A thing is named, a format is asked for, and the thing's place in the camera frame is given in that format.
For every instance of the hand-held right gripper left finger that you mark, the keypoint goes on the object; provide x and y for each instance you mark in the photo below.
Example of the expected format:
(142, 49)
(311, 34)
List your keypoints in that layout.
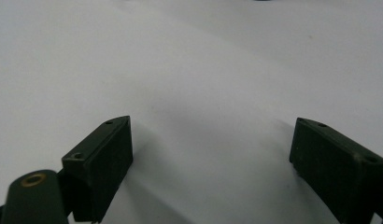
(99, 168)

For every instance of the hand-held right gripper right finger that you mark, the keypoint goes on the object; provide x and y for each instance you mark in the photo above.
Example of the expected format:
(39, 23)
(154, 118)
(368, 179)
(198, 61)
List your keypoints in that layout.
(336, 174)

